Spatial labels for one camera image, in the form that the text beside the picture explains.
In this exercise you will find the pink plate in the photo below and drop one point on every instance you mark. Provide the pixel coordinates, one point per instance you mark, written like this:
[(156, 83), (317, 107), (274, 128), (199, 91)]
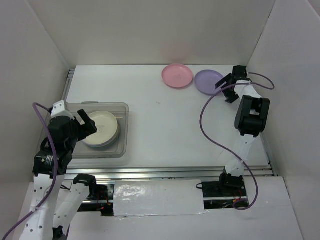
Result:
[(177, 76)]

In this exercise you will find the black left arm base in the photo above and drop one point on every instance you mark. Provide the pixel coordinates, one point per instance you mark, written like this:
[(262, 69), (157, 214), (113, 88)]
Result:
[(102, 201)]

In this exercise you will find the clear plastic bin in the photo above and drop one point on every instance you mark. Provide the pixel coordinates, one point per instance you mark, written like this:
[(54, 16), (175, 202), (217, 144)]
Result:
[(118, 148)]

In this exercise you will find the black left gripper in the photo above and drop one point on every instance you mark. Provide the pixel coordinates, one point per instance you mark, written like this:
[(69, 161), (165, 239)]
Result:
[(89, 129)]

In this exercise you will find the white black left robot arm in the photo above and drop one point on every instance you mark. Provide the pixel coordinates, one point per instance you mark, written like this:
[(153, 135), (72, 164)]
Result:
[(46, 221)]

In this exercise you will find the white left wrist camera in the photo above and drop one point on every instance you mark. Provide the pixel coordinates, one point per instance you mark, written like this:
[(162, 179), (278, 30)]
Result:
[(60, 109)]

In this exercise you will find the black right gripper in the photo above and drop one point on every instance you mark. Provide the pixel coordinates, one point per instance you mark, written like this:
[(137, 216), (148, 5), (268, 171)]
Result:
[(231, 97)]

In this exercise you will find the cream plate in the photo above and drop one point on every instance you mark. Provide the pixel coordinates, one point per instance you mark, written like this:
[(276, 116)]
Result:
[(106, 123)]

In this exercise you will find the purple plate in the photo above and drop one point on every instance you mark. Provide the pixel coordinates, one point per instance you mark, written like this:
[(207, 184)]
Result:
[(206, 80), (98, 142)]

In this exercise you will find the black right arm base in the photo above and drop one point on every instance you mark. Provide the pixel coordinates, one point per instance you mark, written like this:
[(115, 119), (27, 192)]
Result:
[(219, 189)]

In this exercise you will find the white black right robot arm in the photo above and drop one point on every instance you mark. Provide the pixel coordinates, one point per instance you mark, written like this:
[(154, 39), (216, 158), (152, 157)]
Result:
[(250, 121)]

